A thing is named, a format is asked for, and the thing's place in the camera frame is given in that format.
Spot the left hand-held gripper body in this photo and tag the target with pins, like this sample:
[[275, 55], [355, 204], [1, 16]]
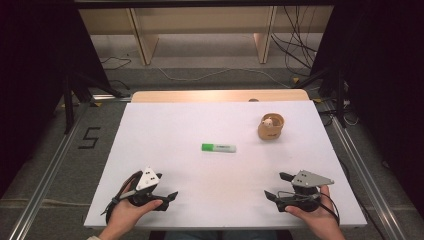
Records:
[[147, 179]]

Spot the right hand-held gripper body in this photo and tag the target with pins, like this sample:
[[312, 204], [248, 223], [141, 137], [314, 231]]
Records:
[[306, 182]]

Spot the green and white marker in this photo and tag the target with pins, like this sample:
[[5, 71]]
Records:
[[218, 148]]

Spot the person's right hand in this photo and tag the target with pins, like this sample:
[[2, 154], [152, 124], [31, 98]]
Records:
[[316, 218]]

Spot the person's left hand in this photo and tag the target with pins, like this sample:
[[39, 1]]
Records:
[[124, 213]]

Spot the white board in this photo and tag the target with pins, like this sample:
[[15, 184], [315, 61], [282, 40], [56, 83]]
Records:
[[206, 186]]

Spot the small white object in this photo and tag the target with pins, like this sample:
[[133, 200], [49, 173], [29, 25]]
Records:
[[267, 122]]

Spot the black tape floor mark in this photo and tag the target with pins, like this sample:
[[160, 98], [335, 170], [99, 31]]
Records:
[[89, 137]]

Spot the person's white sleeve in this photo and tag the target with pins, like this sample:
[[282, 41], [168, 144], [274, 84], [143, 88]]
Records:
[[93, 238]]

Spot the small brown round object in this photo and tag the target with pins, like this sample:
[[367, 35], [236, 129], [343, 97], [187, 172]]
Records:
[[253, 100]]

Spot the light wooden table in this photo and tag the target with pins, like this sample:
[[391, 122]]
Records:
[[200, 96]]

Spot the black metal stand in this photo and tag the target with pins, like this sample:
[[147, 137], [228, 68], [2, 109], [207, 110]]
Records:
[[69, 106], [339, 96]]

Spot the black curtain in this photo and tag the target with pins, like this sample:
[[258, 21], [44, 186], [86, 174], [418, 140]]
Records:
[[30, 83], [383, 83]]

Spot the long metal floor rail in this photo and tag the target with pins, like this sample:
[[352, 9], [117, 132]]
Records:
[[43, 186], [370, 180]]

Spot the short metal floor rail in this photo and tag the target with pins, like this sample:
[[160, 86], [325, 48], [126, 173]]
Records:
[[110, 97]]

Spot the light wooden furniture frame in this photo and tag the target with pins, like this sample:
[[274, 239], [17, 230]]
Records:
[[206, 20]]

